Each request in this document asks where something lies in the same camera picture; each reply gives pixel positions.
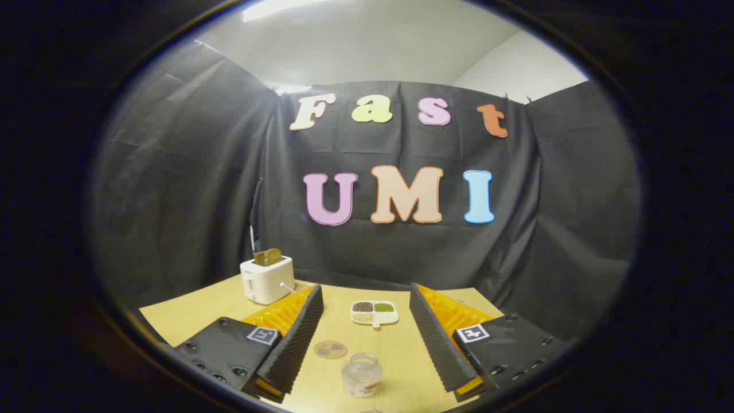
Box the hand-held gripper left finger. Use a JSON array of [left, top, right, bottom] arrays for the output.
[[174, 284, 324, 402]]

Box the clear glass cup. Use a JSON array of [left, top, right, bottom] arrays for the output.
[[341, 353, 383, 398]]

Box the white divided grain dish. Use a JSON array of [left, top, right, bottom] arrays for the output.
[[350, 301, 400, 329]]

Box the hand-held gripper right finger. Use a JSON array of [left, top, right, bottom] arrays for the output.
[[409, 282, 567, 403]]

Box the round brown coaster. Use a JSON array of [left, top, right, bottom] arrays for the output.
[[314, 340, 349, 360]]

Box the wooden table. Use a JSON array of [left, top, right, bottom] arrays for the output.
[[139, 274, 505, 413]]

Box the ceiling light strip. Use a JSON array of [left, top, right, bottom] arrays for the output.
[[242, 0, 333, 23]]

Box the white toaster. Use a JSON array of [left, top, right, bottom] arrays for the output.
[[240, 255, 296, 305]]

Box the black backdrop cloth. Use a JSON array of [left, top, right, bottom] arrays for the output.
[[92, 40, 642, 345]]

